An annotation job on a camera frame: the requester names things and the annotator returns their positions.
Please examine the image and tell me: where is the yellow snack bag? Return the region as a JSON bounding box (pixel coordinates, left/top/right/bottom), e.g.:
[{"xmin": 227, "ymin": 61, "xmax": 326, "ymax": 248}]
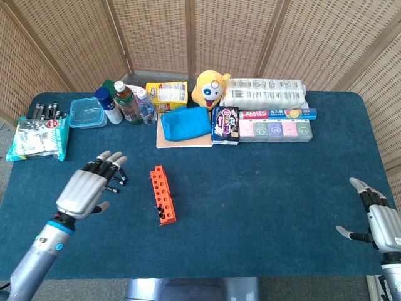
[{"xmin": 145, "ymin": 81, "xmax": 189, "ymax": 114}]

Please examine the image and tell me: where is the teal white plastic bag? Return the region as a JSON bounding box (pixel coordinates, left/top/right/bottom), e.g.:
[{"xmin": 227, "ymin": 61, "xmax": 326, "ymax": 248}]
[{"xmin": 5, "ymin": 115, "xmax": 70, "ymax": 162}]

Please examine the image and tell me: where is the wooden cutting board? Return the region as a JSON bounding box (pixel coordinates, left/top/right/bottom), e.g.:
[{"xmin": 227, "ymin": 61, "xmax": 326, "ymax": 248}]
[{"xmin": 155, "ymin": 112, "xmax": 214, "ymax": 149}]

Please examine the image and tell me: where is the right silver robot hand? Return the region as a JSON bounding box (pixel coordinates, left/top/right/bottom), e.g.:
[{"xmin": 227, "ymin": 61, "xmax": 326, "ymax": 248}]
[{"xmin": 335, "ymin": 177, "xmax": 401, "ymax": 255}]

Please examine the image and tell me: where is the green label tea bottle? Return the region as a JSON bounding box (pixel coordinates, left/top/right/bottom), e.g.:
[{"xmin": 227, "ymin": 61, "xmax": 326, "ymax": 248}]
[{"xmin": 113, "ymin": 80, "xmax": 143, "ymax": 125}]

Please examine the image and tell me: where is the pink white package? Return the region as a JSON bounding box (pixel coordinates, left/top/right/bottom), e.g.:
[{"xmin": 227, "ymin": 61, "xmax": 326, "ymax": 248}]
[{"xmin": 124, "ymin": 83, "xmax": 148, "ymax": 98}]

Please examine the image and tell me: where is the dark green package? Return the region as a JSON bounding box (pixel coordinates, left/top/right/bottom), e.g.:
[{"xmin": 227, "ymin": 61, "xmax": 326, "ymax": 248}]
[{"xmin": 100, "ymin": 78, "xmax": 118, "ymax": 95}]

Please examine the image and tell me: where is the pastel pocket tissue multipack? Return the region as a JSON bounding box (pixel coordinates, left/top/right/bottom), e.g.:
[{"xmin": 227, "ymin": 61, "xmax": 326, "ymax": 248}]
[{"xmin": 238, "ymin": 119, "xmax": 313, "ymax": 144}]

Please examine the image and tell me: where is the large white tissue pack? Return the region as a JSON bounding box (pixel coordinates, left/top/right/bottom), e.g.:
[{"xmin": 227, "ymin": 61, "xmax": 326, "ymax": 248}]
[{"xmin": 219, "ymin": 78, "xmax": 308, "ymax": 110}]

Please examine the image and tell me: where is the wicker folding screen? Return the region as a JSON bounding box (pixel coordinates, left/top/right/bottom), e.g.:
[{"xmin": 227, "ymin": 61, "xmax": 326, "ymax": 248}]
[{"xmin": 0, "ymin": 0, "xmax": 401, "ymax": 208}]

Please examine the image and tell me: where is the white bottle blue cap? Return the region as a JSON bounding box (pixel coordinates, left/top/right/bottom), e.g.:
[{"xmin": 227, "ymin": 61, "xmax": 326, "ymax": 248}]
[{"xmin": 95, "ymin": 87, "xmax": 123, "ymax": 125}]

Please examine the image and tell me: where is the orange screwdriver holder rack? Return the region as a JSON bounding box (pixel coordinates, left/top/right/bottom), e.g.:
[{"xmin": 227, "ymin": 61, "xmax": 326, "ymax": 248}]
[{"xmin": 149, "ymin": 164, "xmax": 178, "ymax": 226}]

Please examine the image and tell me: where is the clear container teal lid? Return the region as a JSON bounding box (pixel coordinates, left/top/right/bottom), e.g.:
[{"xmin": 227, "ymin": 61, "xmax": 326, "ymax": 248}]
[{"xmin": 68, "ymin": 97, "xmax": 108, "ymax": 129}]

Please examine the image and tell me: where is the blue folded cloth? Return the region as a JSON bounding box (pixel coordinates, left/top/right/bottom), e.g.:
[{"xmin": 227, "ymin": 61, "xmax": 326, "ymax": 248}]
[{"xmin": 160, "ymin": 106, "xmax": 212, "ymax": 142}]

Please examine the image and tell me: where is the yellow plush toy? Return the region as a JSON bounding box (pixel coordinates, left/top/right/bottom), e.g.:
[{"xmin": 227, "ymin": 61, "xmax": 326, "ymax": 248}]
[{"xmin": 191, "ymin": 70, "xmax": 231, "ymax": 111}]

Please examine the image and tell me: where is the clear water bottle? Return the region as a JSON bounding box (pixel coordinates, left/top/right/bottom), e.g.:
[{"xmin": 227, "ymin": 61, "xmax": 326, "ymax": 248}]
[{"xmin": 136, "ymin": 88, "xmax": 158, "ymax": 125}]

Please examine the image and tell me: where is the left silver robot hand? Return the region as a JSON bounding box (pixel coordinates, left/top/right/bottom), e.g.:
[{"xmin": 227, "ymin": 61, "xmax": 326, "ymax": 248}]
[{"xmin": 55, "ymin": 150, "xmax": 128, "ymax": 220}]

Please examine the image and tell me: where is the grey robot torso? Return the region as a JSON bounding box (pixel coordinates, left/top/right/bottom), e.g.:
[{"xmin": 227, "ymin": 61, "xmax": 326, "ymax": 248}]
[{"xmin": 125, "ymin": 277, "xmax": 261, "ymax": 301}]

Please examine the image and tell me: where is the blue carpet table cover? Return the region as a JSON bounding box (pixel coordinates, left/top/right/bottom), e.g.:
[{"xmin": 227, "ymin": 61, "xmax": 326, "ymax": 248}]
[{"xmin": 0, "ymin": 90, "xmax": 395, "ymax": 280}]

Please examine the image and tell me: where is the plastic food wrap box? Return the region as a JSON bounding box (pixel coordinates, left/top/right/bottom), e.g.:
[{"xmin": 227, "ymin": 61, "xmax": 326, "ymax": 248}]
[{"xmin": 239, "ymin": 108, "xmax": 318, "ymax": 121}]

